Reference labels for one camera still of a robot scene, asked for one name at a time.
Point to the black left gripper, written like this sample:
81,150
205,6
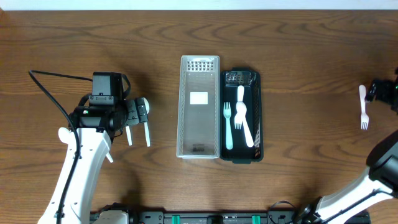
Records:
133,117

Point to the black perforated plastic basket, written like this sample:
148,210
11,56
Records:
251,81

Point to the white plastic spoon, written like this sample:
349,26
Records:
110,159
147,133
129,135

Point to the pale blue plastic fork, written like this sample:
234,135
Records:
228,133

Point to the white plastic fork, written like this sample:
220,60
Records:
241,111
237,118
364,116

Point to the clear perforated plastic basket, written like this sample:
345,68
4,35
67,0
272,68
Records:
198,132

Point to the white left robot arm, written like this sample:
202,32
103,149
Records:
72,198

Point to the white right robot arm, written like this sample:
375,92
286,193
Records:
377,182

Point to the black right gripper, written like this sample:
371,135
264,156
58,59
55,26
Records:
385,94

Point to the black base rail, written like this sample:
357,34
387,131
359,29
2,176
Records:
119,213

